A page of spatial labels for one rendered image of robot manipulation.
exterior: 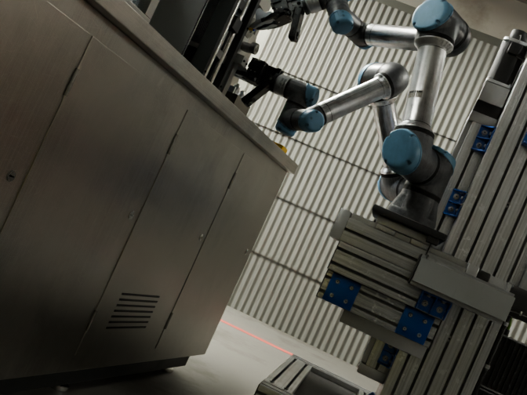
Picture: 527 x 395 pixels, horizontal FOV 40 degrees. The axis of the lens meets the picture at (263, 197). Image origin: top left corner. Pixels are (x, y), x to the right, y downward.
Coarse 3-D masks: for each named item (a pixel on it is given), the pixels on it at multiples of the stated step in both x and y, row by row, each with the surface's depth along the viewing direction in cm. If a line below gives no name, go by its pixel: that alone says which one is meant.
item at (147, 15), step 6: (126, 0) 147; (150, 0) 155; (156, 0) 156; (132, 6) 149; (144, 6) 155; (150, 6) 155; (156, 6) 157; (138, 12) 152; (144, 12) 155; (150, 12) 156; (144, 18) 155; (150, 18) 157
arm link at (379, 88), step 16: (384, 64) 258; (400, 64) 256; (384, 80) 249; (400, 80) 250; (336, 96) 244; (352, 96) 245; (368, 96) 247; (384, 96) 251; (304, 112) 239; (320, 112) 238; (336, 112) 242; (304, 128) 238; (320, 128) 239
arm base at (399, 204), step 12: (408, 192) 213; (420, 192) 211; (396, 204) 214; (408, 204) 211; (420, 204) 210; (432, 204) 212; (408, 216) 209; (420, 216) 209; (432, 216) 212; (432, 228) 212
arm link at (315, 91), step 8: (296, 80) 253; (288, 88) 252; (296, 88) 251; (304, 88) 250; (312, 88) 250; (288, 96) 253; (296, 96) 250; (304, 96) 250; (312, 96) 249; (304, 104) 251; (312, 104) 251
